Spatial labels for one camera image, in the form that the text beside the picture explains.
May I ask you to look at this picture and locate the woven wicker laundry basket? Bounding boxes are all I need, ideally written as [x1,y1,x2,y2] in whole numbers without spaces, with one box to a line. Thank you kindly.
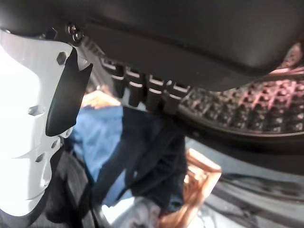
[80,89,223,228]

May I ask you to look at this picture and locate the dark navy garment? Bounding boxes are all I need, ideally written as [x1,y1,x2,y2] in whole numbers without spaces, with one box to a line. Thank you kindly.
[45,142,96,222]

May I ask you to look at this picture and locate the blue garment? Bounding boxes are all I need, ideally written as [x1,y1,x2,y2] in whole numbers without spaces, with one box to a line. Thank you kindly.
[68,104,187,212]

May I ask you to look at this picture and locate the grey front-load washing machine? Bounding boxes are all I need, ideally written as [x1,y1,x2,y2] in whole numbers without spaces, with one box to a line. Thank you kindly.
[175,42,304,228]

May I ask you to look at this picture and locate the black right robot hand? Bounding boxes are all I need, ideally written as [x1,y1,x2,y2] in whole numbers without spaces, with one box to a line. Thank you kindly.
[0,0,304,217]

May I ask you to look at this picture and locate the white basket liner cloth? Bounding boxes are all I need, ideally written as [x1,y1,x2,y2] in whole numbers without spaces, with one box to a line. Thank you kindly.
[101,196,168,228]

